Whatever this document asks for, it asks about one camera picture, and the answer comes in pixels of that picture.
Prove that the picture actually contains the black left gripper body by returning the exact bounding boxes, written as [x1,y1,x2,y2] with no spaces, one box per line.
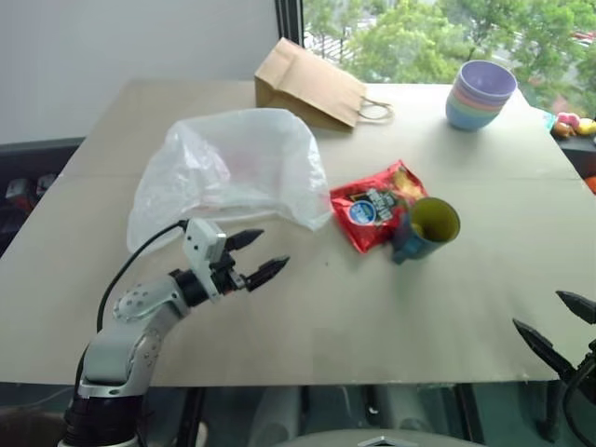
[209,245,249,298]

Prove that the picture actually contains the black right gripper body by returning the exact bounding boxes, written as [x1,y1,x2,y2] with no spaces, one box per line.
[561,338,596,397]

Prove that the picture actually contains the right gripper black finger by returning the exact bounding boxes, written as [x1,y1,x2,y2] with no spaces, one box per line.
[511,318,576,384]
[555,290,596,326]

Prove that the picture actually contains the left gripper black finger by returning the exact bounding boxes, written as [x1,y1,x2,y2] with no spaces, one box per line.
[244,254,291,293]
[225,228,265,253]

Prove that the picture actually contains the black table leg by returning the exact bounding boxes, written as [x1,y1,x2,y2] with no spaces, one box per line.
[538,381,565,443]
[184,386,207,447]

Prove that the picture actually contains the clear white plastic bag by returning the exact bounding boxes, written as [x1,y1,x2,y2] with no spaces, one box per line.
[126,107,334,255]

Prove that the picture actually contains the red snack chip bag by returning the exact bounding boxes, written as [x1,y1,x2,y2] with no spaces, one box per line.
[329,159,430,255]

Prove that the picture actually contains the blue mug with yellow inside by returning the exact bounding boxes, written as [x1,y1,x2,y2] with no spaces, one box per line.
[389,196,462,266]

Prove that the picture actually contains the pink and yellow plush toys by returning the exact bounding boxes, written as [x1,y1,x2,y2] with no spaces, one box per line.
[550,111,596,140]

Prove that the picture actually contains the blue plastic bowl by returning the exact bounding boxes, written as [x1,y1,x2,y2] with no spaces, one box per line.
[445,100,507,133]

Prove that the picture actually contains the black side shelf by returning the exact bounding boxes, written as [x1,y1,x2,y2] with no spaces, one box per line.
[0,136,88,262]

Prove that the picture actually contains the green plastic bowl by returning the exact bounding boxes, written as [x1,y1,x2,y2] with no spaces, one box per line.
[447,94,509,117]

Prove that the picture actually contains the purple plastic bowl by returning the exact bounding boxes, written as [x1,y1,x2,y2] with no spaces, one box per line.
[457,60,519,102]

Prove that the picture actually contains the pink plastic bowl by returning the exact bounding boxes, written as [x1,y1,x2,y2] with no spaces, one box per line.
[452,79,515,107]

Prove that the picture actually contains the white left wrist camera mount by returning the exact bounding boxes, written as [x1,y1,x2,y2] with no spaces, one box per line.
[182,218,229,305]

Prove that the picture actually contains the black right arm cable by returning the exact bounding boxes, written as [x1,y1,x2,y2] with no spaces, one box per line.
[560,367,596,441]

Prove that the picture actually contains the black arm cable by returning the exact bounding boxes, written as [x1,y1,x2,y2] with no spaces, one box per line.
[95,218,190,334]
[560,367,596,441]

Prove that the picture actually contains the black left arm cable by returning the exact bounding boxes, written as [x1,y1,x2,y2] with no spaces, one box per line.
[95,218,190,334]

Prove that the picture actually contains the brown paper bag with handle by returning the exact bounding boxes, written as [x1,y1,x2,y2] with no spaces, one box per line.
[253,36,395,133]

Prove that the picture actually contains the black window frame post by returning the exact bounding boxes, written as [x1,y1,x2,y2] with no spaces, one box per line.
[274,0,306,48]

